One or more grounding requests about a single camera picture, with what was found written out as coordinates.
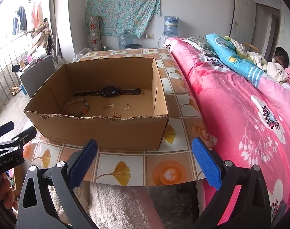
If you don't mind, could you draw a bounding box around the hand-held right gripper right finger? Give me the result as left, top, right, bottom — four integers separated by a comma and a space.
191, 137, 272, 229

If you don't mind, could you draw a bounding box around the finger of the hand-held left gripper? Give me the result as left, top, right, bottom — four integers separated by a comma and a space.
0, 126, 38, 159
0, 121, 15, 144

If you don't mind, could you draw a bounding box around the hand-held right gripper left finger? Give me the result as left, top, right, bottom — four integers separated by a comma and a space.
17, 138, 99, 229

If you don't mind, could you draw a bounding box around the torn cardboard box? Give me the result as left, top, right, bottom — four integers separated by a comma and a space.
23, 57, 170, 151

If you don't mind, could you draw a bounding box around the colourful bead bracelet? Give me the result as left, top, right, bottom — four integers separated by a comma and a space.
62, 99, 90, 118

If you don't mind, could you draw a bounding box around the black wrist watch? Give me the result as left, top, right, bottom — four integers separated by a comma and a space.
73, 86, 142, 98

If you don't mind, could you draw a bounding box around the person's left hand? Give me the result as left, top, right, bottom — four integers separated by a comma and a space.
0, 172, 19, 211

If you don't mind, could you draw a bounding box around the printed plastic tablecloth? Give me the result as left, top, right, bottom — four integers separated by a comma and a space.
22, 48, 207, 188

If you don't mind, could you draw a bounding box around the pair of beige shoes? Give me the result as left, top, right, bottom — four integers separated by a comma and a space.
10, 83, 22, 96

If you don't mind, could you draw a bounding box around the metal railing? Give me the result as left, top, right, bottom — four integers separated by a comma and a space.
0, 30, 34, 122

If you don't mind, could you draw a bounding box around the grey cabinet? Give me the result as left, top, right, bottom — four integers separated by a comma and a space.
17, 55, 57, 98

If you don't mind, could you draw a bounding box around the pink floral blanket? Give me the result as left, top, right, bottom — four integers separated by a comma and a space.
164, 37, 290, 229

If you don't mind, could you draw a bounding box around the pile of clothes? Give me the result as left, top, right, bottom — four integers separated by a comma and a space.
28, 20, 52, 58

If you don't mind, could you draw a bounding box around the white plastic bag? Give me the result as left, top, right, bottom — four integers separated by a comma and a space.
73, 48, 93, 62

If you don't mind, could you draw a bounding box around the light blue pillow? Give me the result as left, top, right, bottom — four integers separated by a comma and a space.
205, 33, 266, 86

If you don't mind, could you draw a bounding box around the hanging blue jacket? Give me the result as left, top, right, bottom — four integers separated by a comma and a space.
13, 5, 27, 35

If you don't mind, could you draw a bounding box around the hanging pink garment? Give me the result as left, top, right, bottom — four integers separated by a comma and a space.
31, 1, 44, 29

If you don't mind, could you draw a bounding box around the green patterned pillow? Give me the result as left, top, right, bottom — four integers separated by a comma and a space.
184, 37, 209, 52

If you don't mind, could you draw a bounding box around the patchwork cushion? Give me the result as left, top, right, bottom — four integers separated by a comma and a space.
88, 15, 102, 52

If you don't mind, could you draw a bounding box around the wooden chair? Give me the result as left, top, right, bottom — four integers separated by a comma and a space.
243, 42, 262, 55

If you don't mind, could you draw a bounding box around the empty clear water jug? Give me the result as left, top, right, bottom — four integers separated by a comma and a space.
118, 33, 133, 50

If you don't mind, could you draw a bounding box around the white water dispenser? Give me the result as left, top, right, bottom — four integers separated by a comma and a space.
158, 35, 170, 48

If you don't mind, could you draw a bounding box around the blue water dispenser bottle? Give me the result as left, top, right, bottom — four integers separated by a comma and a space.
164, 15, 179, 39

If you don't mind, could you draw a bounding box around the grey door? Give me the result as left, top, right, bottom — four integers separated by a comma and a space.
231, 0, 257, 53

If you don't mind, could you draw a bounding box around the floral wall cloth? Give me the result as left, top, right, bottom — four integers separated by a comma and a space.
85, 0, 160, 38

